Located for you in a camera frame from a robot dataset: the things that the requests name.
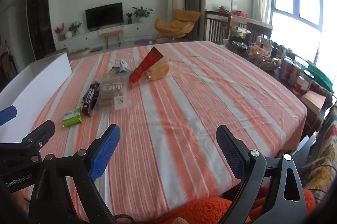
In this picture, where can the red snack bag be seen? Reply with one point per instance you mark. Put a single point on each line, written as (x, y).
(143, 66)

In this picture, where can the window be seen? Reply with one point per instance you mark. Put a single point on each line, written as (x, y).
(297, 16)

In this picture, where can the white round vase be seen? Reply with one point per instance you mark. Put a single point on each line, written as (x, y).
(68, 34)

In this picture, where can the orange striped tablecloth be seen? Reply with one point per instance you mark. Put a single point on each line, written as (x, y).
(171, 108)

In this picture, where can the orange lounge chair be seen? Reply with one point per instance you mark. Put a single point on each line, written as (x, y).
(179, 21)

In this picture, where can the green cloth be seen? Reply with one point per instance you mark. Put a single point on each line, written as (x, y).
(320, 76)

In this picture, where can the small white snack packet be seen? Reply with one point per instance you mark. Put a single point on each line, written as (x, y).
(123, 65)

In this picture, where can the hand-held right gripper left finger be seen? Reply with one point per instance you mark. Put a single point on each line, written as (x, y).
(105, 153)

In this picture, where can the cardboard box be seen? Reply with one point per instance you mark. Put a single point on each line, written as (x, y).
(313, 103)

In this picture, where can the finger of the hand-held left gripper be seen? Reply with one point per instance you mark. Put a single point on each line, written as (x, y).
(43, 132)
(8, 115)

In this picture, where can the purple floor mat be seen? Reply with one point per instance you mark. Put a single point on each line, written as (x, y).
(142, 42)

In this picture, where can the dark wooden chair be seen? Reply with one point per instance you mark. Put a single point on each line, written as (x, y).
(259, 29)

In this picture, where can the clear bread packet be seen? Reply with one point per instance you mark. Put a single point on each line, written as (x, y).
(159, 71)

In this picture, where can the black tray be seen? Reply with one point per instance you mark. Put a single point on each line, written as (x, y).
(237, 44)

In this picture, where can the black television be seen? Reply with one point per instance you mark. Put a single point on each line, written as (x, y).
(104, 15)

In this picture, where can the slatted wooden chair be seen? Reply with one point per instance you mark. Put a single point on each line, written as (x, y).
(216, 26)

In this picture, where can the clear biscuit packet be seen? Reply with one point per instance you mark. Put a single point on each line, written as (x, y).
(110, 93)

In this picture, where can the dark chocolate bar packet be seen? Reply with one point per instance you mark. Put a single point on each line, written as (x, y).
(89, 100)

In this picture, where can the basket of snacks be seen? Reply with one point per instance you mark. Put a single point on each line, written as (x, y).
(263, 59)

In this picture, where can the white television cabinet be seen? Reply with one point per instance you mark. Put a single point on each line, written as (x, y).
(137, 29)

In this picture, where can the green snack packet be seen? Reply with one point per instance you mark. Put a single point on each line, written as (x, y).
(71, 117)

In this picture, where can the small potted plant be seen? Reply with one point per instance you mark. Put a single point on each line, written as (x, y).
(129, 17)

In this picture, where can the orange fuzzy clothing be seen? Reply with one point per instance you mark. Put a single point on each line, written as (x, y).
(200, 209)

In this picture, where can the white board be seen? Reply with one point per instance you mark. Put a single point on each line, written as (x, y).
(39, 82)

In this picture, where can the yellow gummy candy packet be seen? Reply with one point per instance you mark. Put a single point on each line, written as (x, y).
(113, 71)

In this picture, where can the group of red white cans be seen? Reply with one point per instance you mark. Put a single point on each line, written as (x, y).
(295, 74)

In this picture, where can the dark display cabinet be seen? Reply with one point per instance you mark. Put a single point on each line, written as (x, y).
(40, 16)

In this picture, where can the red flower bouquet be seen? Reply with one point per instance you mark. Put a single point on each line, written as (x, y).
(60, 29)

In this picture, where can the green flower plant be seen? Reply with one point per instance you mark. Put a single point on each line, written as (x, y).
(75, 26)

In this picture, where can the wooden dining table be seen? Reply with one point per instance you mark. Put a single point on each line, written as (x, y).
(244, 19)

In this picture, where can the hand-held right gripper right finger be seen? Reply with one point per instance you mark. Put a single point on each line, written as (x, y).
(231, 153)

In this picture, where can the flower patterned cloth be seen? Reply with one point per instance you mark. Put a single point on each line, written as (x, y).
(323, 155)

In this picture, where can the large potted plant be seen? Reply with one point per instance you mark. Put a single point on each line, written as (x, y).
(142, 12)

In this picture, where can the wooden bench stool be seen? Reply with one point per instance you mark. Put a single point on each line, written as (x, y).
(112, 33)

